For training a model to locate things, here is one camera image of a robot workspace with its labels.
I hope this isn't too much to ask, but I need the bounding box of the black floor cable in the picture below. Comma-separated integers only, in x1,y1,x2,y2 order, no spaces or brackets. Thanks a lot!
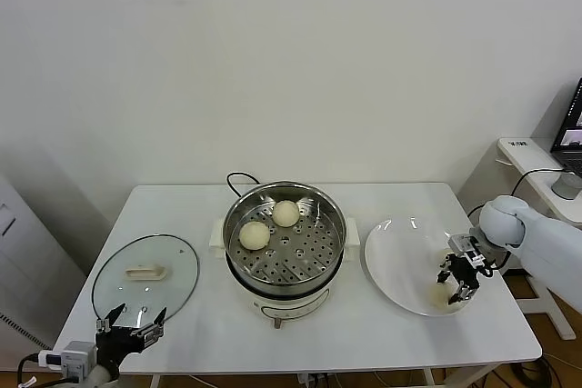
493,355,565,388

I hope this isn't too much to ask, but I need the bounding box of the white floor cabinet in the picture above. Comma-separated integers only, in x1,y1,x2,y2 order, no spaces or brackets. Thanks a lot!
0,173,90,362

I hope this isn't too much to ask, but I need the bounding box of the open black laptop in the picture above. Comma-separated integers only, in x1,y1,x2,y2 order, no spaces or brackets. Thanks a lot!
549,77,582,171

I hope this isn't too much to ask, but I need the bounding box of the cream electric cooker base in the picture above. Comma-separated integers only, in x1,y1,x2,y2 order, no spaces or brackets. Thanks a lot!
208,242,358,330

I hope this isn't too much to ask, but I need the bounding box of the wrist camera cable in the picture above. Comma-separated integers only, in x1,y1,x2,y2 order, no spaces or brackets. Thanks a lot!
16,351,45,388
481,246,515,278

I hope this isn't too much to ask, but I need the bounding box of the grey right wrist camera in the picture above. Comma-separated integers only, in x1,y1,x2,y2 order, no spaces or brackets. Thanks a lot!
447,233,486,266

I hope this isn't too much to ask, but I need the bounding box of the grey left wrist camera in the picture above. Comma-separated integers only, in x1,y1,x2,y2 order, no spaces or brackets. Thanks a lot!
38,340,97,378

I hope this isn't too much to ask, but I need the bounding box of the perforated steel steamer basket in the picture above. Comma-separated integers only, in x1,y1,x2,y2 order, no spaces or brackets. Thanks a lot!
209,182,360,292

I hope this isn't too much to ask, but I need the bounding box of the white side desk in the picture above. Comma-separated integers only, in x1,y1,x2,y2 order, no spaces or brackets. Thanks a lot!
457,136,582,342

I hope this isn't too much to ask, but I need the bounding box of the large white plate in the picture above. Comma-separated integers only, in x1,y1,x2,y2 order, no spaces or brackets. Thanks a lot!
361,216,478,318

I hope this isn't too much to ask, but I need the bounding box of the black cooker power cable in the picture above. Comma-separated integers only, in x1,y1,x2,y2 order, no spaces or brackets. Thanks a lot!
226,172,260,198

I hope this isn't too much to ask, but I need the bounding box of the round glass pot lid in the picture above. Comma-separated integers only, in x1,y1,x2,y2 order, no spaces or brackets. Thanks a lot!
91,234,202,324

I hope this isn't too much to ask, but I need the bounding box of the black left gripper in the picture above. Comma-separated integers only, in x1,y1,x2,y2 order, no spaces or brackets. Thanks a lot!
94,303,167,378

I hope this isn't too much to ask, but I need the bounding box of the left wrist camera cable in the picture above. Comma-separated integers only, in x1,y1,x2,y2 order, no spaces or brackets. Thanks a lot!
16,351,45,388

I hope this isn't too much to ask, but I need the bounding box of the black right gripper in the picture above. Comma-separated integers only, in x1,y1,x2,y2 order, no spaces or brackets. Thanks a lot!
436,253,481,306

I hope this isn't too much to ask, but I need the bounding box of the grey round desk object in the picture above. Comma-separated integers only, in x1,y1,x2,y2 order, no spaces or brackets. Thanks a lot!
550,173,582,201

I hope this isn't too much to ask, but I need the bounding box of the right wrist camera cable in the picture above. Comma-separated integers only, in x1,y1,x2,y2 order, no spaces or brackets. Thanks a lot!
481,246,515,278

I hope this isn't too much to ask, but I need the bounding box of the black laptop adapter cable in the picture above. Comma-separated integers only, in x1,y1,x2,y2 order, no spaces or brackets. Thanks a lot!
467,168,569,221

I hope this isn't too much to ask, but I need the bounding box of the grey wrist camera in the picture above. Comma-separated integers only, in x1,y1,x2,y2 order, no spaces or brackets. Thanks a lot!
447,233,486,266
38,340,97,378

